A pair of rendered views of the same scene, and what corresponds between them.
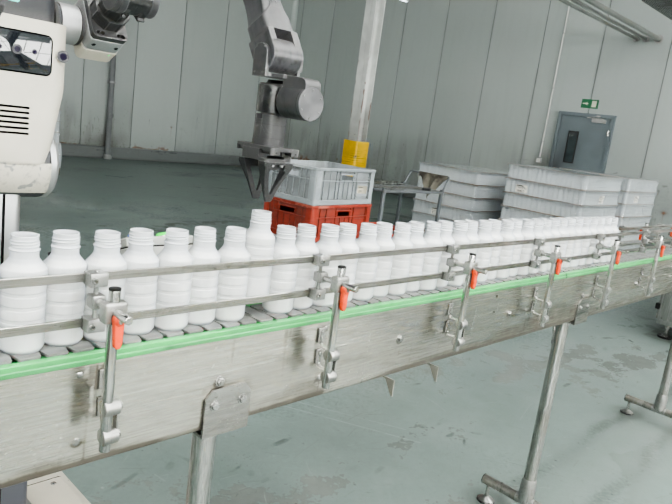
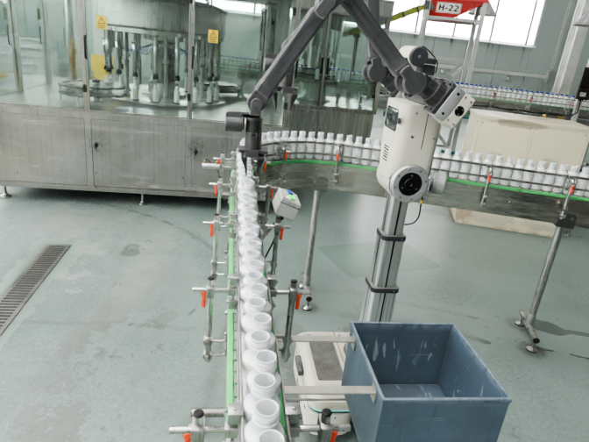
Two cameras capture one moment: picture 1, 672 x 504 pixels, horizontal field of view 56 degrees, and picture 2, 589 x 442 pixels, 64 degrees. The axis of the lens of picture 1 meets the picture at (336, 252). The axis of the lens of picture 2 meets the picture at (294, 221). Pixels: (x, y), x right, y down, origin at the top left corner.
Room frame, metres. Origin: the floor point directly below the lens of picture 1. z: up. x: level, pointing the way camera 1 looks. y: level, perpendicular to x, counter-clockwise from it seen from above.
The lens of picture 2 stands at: (2.27, -1.02, 1.66)
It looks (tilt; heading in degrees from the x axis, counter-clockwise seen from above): 20 degrees down; 128
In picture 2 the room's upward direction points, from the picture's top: 6 degrees clockwise
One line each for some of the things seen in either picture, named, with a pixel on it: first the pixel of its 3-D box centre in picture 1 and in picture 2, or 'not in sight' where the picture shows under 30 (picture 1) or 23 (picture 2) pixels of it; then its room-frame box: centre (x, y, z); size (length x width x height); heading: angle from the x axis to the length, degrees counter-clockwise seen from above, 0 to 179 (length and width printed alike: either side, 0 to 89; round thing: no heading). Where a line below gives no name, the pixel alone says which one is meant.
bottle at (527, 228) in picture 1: (523, 246); (260, 420); (1.88, -0.55, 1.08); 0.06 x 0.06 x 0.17
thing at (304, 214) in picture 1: (317, 216); not in sight; (4.00, 0.15, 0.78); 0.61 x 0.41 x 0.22; 144
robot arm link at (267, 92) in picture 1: (275, 100); (252, 124); (1.15, 0.14, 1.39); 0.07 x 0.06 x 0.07; 48
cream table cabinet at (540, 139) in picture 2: not in sight; (513, 171); (0.96, 4.50, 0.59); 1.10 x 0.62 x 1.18; 29
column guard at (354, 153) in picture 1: (352, 171); not in sight; (11.64, -0.10, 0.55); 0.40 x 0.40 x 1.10; 47
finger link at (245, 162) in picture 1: (263, 174); (252, 163); (1.16, 0.15, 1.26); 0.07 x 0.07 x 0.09; 47
